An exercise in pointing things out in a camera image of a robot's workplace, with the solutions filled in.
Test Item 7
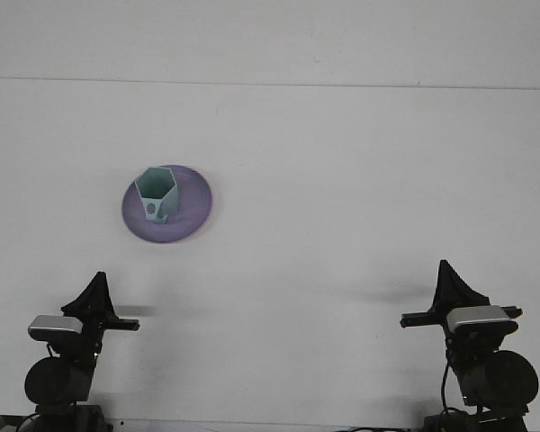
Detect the pale purple round plate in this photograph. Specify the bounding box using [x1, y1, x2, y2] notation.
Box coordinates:
[121, 164, 214, 245]

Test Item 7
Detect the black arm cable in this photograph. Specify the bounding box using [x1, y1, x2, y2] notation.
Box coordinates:
[438, 346, 455, 418]

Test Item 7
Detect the pale blue hexagonal cup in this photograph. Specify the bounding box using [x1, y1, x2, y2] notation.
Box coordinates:
[133, 166, 180, 223]

